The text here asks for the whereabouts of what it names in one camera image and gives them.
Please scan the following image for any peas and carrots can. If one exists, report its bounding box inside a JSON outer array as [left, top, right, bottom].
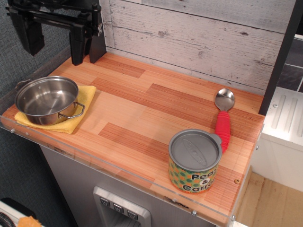
[[168, 129, 222, 194]]

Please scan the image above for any black left shelf post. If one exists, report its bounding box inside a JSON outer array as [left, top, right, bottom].
[[89, 0, 107, 63]]

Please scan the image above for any black shelf post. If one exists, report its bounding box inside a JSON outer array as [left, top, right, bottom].
[[89, 0, 107, 63], [258, 0, 303, 116]]

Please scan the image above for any red handled metal spoon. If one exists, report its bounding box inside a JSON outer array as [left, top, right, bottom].
[[214, 88, 234, 153]]

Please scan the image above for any orange cloth at corner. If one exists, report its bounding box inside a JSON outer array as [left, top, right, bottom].
[[17, 216, 42, 227]]

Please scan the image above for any white toy sink unit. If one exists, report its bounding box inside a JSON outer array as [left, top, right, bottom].
[[250, 34, 303, 192]]

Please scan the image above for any stainless steel pot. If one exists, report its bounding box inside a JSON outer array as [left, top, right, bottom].
[[15, 76, 86, 125]]

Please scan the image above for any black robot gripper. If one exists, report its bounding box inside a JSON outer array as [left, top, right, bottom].
[[6, 0, 102, 66]]

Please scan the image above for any yellow rag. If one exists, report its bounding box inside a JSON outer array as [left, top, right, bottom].
[[14, 85, 97, 135]]

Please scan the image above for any black right shelf post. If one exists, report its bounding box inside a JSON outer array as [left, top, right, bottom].
[[258, 0, 303, 116]]

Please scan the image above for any silver toy fridge dispenser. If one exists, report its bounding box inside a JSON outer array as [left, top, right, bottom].
[[93, 186, 152, 227]]

